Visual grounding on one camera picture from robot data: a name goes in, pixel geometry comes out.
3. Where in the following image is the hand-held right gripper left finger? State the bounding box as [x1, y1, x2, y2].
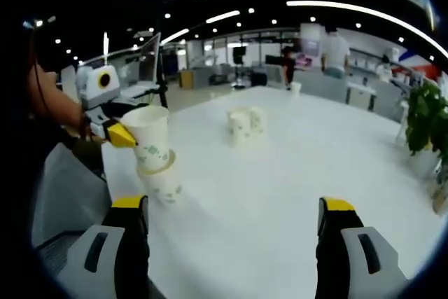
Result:
[57, 194, 151, 299]

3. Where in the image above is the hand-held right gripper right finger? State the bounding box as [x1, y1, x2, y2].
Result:
[314, 196, 409, 299]

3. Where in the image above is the single white paper cup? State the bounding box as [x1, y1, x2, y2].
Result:
[136, 153, 185, 206]

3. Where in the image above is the small white side desk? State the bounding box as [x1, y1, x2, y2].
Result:
[118, 81, 162, 99]

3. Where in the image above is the glass partition panel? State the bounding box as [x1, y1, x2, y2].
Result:
[137, 32, 162, 85]

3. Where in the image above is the brown cabinet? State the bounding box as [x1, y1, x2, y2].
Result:
[178, 70, 195, 90]

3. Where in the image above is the straight ceiling light strip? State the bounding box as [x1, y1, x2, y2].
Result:
[205, 10, 242, 25]
[159, 28, 190, 46]

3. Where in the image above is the white table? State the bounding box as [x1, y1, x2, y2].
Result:
[101, 85, 445, 299]

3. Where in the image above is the potted green plant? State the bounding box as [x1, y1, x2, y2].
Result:
[405, 80, 448, 179]

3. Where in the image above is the long grey counter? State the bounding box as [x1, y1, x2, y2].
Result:
[297, 71, 409, 123]

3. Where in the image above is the long curved ceiling light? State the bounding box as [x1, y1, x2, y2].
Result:
[286, 0, 448, 60]

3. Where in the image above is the red blue wall banner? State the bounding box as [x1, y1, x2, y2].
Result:
[398, 45, 438, 69]

